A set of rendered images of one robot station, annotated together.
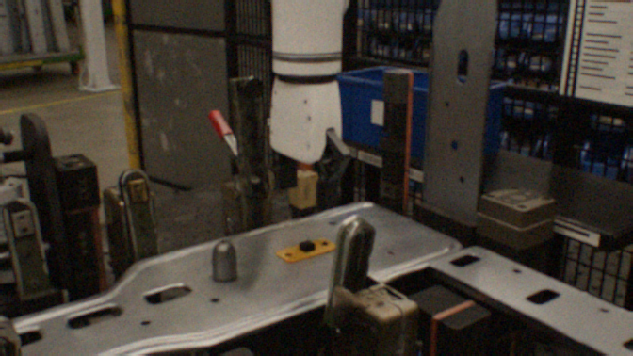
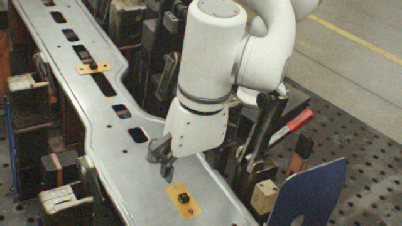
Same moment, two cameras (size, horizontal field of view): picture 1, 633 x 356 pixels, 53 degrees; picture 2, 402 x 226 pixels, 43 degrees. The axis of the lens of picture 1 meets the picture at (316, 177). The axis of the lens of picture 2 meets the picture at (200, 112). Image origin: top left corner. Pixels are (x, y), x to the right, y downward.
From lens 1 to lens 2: 1.08 m
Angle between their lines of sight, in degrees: 78
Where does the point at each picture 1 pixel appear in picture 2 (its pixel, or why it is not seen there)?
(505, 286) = not seen: outside the picture
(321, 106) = (169, 115)
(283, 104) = not seen: hidden behind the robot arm
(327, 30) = (183, 73)
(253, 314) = (103, 164)
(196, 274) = not seen: hidden behind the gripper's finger
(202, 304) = (121, 145)
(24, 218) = (169, 62)
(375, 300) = (58, 193)
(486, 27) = (281, 205)
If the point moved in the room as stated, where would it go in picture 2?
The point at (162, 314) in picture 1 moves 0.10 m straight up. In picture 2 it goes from (115, 132) to (118, 93)
